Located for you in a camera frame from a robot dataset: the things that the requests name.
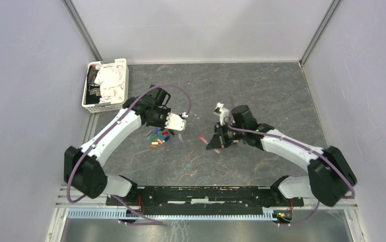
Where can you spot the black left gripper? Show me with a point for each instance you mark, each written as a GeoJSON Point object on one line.
{"type": "Point", "coordinates": [162, 125]}

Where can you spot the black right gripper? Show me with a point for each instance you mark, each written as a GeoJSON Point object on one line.
{"type": "Point", "coordinates": [215, 142]}

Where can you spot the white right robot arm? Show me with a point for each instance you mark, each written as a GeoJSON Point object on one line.
{"type": "Point", "coordinates": [329, 177]}

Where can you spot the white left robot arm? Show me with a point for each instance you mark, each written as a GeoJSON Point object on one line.
{"type": "Point", "coordinates": [83, 167]}

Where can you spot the white cloth in basket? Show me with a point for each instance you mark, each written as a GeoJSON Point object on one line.
{"type": "Point", "coordinates": [111, 78]}

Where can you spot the white perforated plastic basket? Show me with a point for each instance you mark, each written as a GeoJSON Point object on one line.
{"type": "Point", "coordinates": [101, 107]}

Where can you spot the striped cloth in basket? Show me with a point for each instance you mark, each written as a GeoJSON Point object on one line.
{"type": "Point", "coordinates": [93, 94]}

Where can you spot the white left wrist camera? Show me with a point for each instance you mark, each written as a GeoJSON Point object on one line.
{"type": "Point", "coordinates": [176, 122]}

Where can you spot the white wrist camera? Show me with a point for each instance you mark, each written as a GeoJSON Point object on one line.
{"type": "Point", "coordinates": [223, 114]}
{"type": "Point", "coordinates": [176, 122]}

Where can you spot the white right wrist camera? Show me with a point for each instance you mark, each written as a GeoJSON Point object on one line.
{"type": "Point", "coordinates": [223, 114]}

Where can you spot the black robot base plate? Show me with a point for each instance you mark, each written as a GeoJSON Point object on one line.
{"type": "Point", "coordinates": [208, 200]}

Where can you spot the white slotted cable duct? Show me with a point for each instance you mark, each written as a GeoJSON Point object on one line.
{"type": "Point", "coordinates": [125, 214]}

